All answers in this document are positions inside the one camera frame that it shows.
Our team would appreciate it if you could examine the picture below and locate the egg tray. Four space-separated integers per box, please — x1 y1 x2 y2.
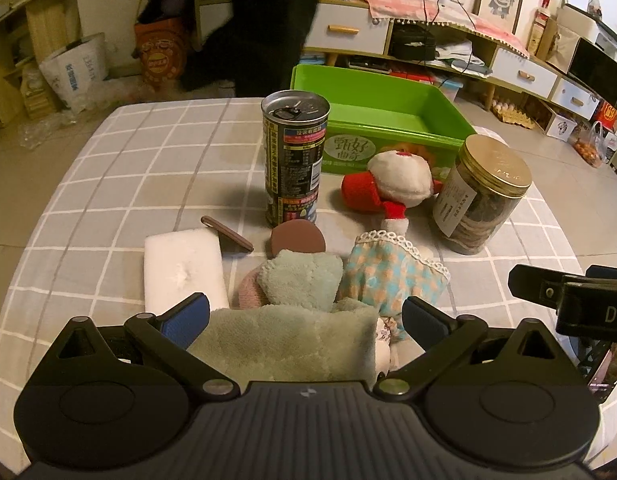
491 100 535 129

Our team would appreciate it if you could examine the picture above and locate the black drink can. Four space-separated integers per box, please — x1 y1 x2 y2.
261 90 330 226

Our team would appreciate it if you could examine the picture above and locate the black microwave oven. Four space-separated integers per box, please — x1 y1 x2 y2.
568 38 617 110

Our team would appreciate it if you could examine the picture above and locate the red storage box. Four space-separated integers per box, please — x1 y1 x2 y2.
390 70 435 84

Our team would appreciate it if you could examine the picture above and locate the black box on shelf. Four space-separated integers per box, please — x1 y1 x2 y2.
389 23 435 62

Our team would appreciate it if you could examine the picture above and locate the light green fluffy towel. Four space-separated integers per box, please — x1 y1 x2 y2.
188 250 378 388

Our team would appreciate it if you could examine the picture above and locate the orange snack bag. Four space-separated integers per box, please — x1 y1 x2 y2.
134 18 189 89

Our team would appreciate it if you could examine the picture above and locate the wooden tv cabinet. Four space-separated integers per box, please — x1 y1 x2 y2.
192 0 603 126

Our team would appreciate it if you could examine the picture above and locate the grey checked tablecloth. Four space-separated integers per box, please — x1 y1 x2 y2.
0 99 582 473

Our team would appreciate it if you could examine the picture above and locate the gold lid glass jar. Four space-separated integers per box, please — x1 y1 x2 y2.
432 133 532 255

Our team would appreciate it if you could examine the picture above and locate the bunny doll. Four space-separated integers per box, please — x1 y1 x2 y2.
338 230 451 374

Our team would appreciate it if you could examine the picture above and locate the white red plush toy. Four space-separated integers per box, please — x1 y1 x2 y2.
340 150 443 235

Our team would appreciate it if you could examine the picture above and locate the pink checked cloth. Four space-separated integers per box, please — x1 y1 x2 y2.
364 0 530 58

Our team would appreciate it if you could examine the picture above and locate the white sponge block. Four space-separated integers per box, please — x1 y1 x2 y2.
144 228 229 314

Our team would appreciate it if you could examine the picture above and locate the brown round coaster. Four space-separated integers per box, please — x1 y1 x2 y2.
268 219 326 258

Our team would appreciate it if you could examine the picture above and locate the brown smartphone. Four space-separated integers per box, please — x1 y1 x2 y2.
200 216 254 254

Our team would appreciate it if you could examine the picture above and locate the pink plush toy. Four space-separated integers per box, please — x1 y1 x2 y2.
237 266 268 310

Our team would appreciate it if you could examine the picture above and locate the green plastic bin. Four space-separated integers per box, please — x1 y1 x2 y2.
291 65 475 181

